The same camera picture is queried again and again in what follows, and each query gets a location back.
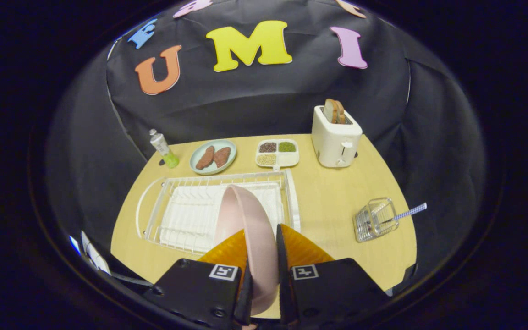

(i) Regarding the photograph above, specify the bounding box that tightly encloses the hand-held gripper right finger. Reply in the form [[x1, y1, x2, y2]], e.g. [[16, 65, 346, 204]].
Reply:
[[276, 223, 391, 330]]

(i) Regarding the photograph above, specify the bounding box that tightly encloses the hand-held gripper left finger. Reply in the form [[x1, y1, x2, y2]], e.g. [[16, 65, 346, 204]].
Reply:
[[147, 229, 254, 330]]

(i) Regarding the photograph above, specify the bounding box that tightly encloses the metal wire basket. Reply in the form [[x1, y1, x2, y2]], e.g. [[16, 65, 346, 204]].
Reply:
[[352, 198, 400, 243]]

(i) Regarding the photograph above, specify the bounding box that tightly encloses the pink plate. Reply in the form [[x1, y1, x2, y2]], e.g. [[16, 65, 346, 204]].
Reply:
[[213, 184, 279, 317]]

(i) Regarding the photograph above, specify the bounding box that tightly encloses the white wire dish rack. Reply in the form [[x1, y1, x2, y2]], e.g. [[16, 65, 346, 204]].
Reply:
[[136, 169, 301, 256]]

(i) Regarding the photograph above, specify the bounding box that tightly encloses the spoon with blue checkered handle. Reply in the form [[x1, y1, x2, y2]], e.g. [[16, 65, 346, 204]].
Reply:
[[374, 203, 428, 227]]

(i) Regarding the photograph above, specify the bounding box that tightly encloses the pale green plate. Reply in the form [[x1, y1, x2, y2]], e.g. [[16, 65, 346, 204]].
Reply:
[[189, 139, 237, 176]]

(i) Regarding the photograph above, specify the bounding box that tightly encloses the white ribbed drain tray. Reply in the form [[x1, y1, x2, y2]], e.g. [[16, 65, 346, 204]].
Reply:
[[159, 182, 284, 253]]

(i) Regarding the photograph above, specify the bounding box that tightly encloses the brown sausage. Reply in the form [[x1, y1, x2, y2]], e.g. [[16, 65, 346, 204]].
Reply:
[[213, 147, 231, 168], [195, 146, 215, 171]]

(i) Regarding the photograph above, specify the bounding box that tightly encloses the white divided tray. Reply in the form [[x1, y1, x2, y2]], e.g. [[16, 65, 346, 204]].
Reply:
[[255, 139, 300, 171]]

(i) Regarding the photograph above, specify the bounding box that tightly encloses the white toaster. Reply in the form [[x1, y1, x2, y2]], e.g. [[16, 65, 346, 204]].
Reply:
[[311, 105, 363, 168]]

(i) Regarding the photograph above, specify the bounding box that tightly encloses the clear bottle with green liquid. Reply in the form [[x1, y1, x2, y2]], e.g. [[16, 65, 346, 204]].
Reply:
[[149, 129, 180, 169]]

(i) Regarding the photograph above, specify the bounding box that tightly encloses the black backdrop cloth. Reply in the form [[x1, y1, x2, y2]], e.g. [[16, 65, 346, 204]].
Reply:
[[44, 0, 487, 294]]

